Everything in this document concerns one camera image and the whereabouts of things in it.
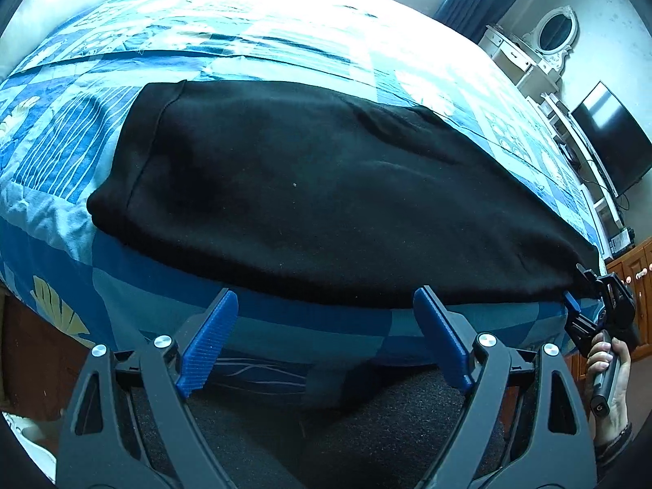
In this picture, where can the flat screen television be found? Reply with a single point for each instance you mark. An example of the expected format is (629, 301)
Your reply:
(614, 135)

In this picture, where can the person's right leg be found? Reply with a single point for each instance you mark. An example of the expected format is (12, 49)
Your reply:
(397, 423)

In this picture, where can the person's leg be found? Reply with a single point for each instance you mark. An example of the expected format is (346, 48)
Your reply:
(219, 448)
(397, 423)

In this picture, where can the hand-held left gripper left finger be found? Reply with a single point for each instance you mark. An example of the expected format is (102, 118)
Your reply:
(208, 342)

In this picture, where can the person's right hand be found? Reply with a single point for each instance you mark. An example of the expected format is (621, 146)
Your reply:
(617, 397)

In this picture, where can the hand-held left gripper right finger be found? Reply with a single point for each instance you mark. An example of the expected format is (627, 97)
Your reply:
(444, 337)

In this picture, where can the blue patterned bed quilt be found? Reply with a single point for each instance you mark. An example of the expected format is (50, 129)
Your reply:
(76, 127)

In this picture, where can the white shelf unit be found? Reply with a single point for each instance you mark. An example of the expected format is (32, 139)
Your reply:
(575, 147)

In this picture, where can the cream tufted headboard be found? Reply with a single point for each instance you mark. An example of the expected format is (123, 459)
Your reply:
(48, 7)

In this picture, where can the wooden cabinet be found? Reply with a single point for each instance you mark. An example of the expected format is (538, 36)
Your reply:
(634, 267)

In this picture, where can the white dressing table with mirror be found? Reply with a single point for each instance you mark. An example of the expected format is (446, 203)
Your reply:
(540, 43)

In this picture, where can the person's left leg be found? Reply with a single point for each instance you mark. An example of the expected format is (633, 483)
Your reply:
(219, 448)

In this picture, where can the person's right forearm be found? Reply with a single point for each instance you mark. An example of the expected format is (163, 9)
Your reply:
(614, 448)

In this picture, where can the black pants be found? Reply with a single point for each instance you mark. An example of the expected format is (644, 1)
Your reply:
(326, 198)

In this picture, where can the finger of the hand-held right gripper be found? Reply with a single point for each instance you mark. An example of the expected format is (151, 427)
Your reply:
(574, 310)
(590, 275)

